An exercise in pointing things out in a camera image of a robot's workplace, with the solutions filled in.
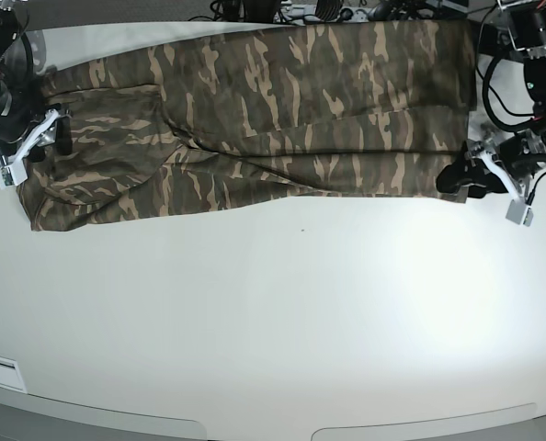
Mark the camouflage T-shirt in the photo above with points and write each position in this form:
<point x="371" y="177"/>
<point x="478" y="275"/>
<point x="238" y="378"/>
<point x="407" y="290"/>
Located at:
<point x="373" y="110"/>

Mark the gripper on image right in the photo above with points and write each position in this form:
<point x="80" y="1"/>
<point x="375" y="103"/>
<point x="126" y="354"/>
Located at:
<point x="485" y="167"/>

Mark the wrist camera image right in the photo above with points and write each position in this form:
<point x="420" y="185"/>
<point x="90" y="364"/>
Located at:
<point x="520" y="213"/>

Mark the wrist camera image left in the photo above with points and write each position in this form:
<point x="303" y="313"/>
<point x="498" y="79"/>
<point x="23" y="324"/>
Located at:
<point x="12" y="175"/>

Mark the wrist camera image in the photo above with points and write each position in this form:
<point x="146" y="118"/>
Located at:
<point x="520" y="213"/>
<point x="12" y="175"/>

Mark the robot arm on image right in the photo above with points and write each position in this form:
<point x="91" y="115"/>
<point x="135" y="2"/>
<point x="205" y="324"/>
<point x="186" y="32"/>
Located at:
<point x="517" y="165"/>

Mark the white label on table edge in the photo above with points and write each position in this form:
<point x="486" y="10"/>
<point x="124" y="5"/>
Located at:
<point x="10" y="376"/>

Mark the white power strip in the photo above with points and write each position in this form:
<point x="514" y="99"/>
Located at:
<point x="351" y="14"/>

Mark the black cable clutter background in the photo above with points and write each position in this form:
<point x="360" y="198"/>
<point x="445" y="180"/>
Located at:
<point x="301" y="13"/>

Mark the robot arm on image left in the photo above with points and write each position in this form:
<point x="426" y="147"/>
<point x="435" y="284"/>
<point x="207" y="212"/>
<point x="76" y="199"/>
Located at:
<point x="22" y="105"/>

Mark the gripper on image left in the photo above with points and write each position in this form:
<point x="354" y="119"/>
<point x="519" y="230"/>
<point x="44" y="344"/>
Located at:
<point x="36" y="138"/>

